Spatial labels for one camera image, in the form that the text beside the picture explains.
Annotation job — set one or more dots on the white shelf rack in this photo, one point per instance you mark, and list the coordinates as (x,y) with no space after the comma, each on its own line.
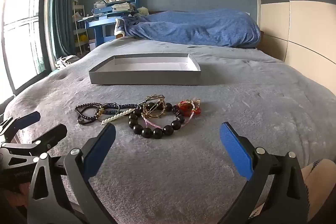
(78,19)

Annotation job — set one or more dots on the blue duvet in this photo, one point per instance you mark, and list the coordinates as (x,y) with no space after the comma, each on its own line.
(197,27)

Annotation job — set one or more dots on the stack of papers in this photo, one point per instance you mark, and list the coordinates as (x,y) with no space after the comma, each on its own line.
(123,7)

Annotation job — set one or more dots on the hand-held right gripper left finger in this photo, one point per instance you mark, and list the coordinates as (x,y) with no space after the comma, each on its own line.
(101,151)

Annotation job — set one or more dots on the window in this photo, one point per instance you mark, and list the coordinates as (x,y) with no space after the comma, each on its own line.
(23,16)

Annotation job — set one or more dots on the white plush toy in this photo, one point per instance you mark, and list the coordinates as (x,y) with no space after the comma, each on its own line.
(143,11)

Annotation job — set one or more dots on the cream wardrobe with grey stripes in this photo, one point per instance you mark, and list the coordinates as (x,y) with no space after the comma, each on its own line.
(296,16)

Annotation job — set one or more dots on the gold thorny bangle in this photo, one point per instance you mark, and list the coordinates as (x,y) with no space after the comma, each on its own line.
(151,116)

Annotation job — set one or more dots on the yellow item on rack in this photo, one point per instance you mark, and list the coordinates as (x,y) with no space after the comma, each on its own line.
(82,40)

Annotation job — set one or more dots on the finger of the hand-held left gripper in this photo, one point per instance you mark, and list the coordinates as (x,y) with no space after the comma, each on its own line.
(53,134)
(29,118)

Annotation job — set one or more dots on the blue desk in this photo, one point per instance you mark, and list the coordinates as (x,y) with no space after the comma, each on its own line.
(99,33)

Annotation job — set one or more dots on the grey fleece bed blanket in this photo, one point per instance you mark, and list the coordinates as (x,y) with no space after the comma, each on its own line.
(183,174)

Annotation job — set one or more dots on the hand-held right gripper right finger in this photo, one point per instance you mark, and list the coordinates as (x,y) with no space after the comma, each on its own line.
(235,151)

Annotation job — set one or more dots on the teal curtain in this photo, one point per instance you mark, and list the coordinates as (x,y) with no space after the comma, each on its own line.
(63,3)

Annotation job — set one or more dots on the grey shallow cardboard box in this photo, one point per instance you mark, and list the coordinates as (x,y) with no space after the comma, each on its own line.
(144,79)

